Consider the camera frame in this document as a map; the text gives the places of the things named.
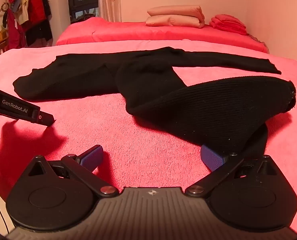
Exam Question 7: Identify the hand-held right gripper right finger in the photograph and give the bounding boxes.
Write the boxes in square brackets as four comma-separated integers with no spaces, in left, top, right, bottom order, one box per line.
[185,144,279,197]

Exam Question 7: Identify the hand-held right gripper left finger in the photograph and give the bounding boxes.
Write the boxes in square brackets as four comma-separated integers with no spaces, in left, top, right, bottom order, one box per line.
[23,144,119,197]

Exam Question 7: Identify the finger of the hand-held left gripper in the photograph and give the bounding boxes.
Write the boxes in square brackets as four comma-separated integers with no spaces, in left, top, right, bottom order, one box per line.
[32,109,57,127]

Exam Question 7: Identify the black knit pants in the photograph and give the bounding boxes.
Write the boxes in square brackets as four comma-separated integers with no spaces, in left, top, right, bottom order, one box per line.
[13,47,297,156]

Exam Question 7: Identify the pink fleece blanket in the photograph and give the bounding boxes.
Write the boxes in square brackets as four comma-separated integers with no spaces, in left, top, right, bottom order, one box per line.
[0,39,297,232]

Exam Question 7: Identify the clothes rack with garments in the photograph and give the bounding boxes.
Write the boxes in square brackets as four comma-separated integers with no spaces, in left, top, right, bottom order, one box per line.
[25,0,54,47]

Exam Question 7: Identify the cream garment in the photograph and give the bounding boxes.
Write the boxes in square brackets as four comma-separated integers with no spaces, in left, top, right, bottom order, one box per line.
[19,0,31,25]

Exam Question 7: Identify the red jacket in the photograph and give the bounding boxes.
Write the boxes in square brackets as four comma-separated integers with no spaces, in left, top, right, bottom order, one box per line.
[28,0,48,27]

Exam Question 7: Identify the dark cloth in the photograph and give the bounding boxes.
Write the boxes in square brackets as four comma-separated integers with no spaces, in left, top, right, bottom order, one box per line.
[70,14,97,25]

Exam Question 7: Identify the red bed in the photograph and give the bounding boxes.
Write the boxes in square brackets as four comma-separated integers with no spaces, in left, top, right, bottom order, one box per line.
[56,17,270,54]

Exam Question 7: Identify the pale patterned curtain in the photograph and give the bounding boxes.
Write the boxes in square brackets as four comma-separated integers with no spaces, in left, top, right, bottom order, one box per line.
[98,0,122,23]

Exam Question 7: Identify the folded red blanket stack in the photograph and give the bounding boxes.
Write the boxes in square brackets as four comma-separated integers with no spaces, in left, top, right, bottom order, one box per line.
[209,14,248,36]

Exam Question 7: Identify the pink pillow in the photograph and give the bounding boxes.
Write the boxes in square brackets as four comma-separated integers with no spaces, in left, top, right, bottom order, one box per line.
[147,5,205,21]
[145,15,205,29]

